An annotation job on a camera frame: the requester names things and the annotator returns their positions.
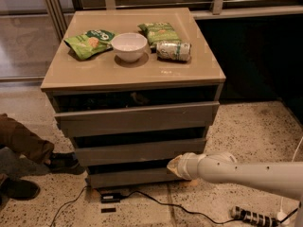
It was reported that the green white soda can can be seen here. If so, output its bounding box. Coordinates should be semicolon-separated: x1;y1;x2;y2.
156;42;191;61

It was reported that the grey top drawer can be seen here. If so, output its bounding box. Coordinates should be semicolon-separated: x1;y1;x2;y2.
55;101;219;137

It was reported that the white power cable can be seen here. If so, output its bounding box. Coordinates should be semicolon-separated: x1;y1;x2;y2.
276;135;303;222

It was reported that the green chip bag left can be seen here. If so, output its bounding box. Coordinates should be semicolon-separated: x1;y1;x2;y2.
64;29;116;61

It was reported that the black power strip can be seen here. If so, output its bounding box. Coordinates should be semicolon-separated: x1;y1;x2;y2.
230;206;279;227

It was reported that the black shoe near cabinet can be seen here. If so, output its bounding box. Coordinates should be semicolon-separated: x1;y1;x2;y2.
45;152;79;172

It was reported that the green chip bag right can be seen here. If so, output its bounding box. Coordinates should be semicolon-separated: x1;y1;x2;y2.
138;22;181;49

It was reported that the grey drawer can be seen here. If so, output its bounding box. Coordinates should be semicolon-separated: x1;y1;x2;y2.
75;138;206;166
55;101;219;137
87;167;180;188

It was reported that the black shoe lower left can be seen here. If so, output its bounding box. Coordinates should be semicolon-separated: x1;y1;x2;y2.
0;174;40;201

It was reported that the grey bottom drawer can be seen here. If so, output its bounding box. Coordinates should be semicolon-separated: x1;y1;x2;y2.
87;167;180;188

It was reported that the black floor cable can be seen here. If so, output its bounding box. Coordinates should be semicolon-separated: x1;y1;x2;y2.
49;184;299;227

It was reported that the grey three-drawer cabinet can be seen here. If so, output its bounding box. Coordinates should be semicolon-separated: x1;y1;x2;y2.
41;9;225;176

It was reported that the black power adapter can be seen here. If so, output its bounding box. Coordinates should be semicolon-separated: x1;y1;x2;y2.
100;193;121;203

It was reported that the green chip bag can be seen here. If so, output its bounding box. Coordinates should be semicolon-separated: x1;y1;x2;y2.
138;22;181;49
64;29;116;61

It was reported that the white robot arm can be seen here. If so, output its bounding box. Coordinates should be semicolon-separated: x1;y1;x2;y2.
167;152;303;202

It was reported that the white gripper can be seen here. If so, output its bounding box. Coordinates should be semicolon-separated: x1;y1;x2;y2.
167;152;205;180

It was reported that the white ceramic bowl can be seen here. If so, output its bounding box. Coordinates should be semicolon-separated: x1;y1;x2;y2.
111;33;148;62

